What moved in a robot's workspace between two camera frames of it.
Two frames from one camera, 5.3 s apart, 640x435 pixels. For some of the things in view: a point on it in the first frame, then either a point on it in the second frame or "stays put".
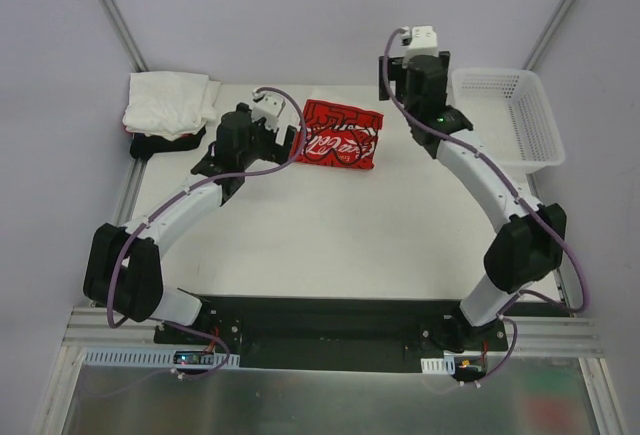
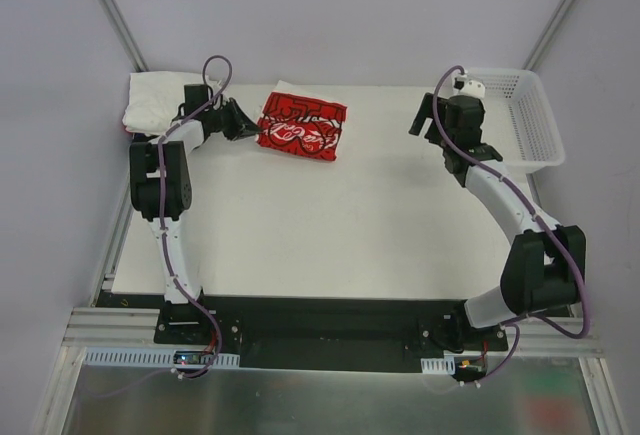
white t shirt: x=169 y=105 stays put
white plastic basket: x=507 y=113 stays put
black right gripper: x=388 y=78 to x=430 y=115
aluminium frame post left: x=112 y=13 stays put
